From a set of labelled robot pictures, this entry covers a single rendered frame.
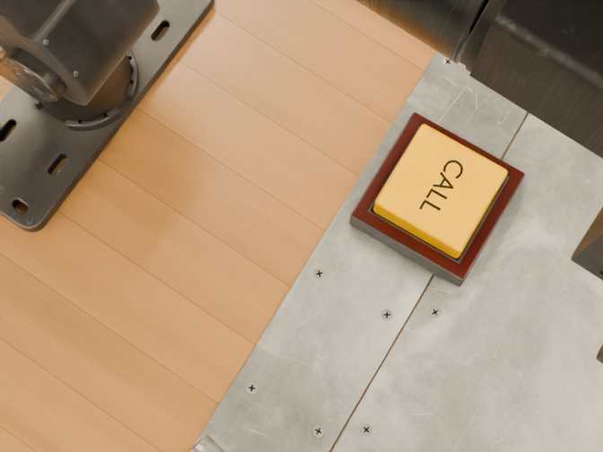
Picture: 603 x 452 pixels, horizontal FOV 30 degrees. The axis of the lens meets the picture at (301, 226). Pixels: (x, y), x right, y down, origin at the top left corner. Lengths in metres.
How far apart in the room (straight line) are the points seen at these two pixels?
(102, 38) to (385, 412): 0.27
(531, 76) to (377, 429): 0.43
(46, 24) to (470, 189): 0.27
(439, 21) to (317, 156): 0.43
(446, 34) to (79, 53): 0.33
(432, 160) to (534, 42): 0.41
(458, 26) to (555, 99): 0.03
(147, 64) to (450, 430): 0.30
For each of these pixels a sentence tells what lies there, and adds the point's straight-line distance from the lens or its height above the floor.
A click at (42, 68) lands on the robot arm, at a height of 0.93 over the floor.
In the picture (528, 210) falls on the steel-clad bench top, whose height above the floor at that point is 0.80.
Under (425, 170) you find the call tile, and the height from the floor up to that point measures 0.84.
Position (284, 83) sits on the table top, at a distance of 0.74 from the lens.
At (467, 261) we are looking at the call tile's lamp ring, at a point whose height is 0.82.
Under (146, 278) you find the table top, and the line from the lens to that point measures 0.71.
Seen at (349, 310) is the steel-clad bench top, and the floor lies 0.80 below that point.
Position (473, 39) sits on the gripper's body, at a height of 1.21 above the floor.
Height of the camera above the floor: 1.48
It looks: 75 degrees down
